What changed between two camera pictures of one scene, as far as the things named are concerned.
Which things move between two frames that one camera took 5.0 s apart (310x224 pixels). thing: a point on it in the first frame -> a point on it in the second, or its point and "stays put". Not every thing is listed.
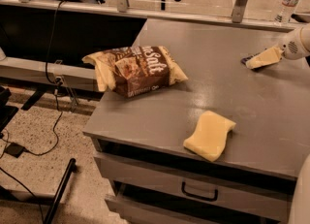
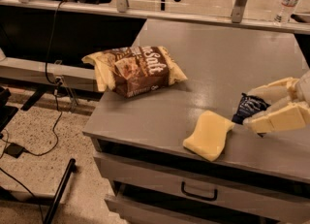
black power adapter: x=14 y=149 stays put
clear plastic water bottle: x=290 y=3 stays put
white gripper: x=292 y=47 -> x=304 y=89
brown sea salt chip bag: x=136 y=70 stays put
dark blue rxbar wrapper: x=245 y=59 -> x=248 y=106
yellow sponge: x=210 y=136 stays put
